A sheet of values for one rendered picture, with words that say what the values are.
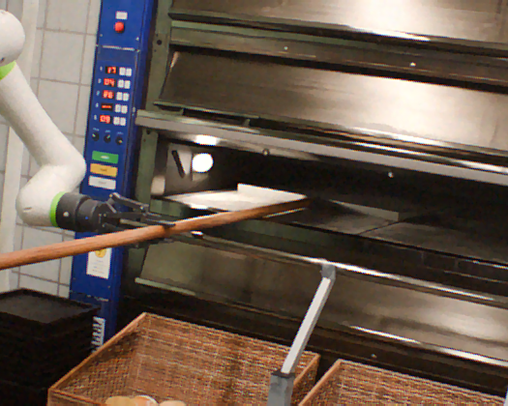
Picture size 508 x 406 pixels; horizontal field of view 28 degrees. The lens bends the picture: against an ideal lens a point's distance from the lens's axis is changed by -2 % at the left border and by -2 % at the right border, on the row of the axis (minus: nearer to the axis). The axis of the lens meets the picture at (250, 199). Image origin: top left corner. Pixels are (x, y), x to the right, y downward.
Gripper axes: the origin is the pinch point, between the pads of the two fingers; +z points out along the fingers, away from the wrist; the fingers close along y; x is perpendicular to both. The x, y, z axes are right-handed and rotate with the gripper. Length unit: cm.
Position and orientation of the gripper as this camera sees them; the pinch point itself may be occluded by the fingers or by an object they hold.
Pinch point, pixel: (159, 230)
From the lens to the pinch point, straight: 240.2
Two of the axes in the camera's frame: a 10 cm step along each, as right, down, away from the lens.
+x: -4.1, 0.6, -9.1
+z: 9.0, 1.7, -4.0
